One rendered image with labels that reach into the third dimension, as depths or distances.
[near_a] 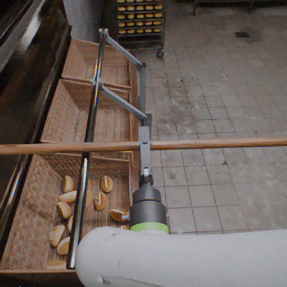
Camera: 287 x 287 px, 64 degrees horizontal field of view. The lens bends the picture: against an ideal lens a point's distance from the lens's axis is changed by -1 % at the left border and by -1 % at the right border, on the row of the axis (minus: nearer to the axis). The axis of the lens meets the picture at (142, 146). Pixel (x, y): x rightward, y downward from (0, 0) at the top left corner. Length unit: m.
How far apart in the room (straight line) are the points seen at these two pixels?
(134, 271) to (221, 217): 1.67
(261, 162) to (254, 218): 0.59
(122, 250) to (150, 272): 0.06
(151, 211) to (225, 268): 0.30
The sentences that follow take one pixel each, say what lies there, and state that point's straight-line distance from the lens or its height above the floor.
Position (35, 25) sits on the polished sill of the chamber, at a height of 1.18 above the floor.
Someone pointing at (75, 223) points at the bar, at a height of 1.17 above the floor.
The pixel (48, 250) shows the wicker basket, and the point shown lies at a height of 0.61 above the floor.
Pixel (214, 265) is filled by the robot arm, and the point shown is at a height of 1.48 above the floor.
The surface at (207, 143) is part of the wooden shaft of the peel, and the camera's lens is 0.74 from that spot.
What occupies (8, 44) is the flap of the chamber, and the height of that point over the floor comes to 1.41.
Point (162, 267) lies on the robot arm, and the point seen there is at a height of 1.43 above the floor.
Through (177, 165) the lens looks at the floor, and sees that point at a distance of 2.16.
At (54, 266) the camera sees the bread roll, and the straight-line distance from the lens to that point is 1.18.
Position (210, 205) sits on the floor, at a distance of 2.01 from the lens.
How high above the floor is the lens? 1.74
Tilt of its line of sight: 50 degrees down
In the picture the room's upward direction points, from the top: straight up
